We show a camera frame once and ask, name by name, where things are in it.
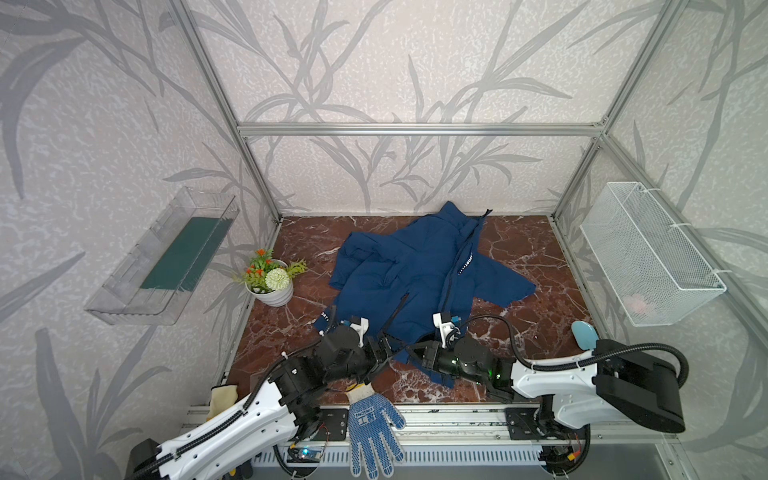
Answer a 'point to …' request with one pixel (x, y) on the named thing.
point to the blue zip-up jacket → (416, 280)
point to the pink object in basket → (635, 302)
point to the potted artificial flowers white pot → (270, 279)
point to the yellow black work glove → (222, 397)
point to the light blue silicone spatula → (585, 335)
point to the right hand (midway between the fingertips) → (406, 340)
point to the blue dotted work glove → (370, 431)
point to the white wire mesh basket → (655, 271)
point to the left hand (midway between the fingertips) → (404, 349)
